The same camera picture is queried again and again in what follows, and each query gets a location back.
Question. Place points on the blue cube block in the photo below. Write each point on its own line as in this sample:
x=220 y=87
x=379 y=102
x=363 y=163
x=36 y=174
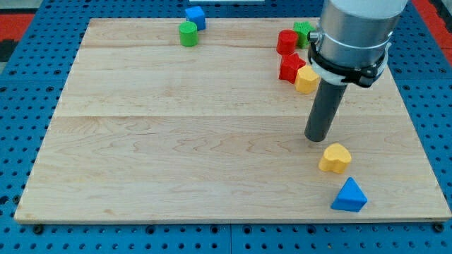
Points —
x=196 y=15

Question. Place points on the yellow hexagon block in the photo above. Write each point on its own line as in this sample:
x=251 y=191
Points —
x=306 y=80

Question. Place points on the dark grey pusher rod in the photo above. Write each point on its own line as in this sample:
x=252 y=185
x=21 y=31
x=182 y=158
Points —
x=327 y=100

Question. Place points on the light wooden board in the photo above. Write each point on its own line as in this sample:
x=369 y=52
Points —
x=147 y=131

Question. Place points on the red cylinder block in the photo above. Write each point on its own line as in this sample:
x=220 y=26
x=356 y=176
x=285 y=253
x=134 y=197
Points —
x=287 y=41

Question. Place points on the red star block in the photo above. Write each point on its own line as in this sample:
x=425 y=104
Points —
x=289 y=66

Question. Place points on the green cylinder block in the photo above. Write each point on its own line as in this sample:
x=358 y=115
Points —
x=188 y=34

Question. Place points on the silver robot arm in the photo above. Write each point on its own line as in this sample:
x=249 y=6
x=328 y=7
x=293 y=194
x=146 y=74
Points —
x=354 y=33

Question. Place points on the blue triangle block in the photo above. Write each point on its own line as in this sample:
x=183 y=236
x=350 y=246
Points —
x=350 y=197

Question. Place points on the yellow heart block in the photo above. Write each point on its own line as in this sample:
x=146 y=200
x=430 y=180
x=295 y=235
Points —
x=335 y=158

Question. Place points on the green star block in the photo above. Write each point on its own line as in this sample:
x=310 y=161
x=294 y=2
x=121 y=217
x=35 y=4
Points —
x=302 y=29

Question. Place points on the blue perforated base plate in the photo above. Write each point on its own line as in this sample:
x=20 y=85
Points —
x=44 y=37

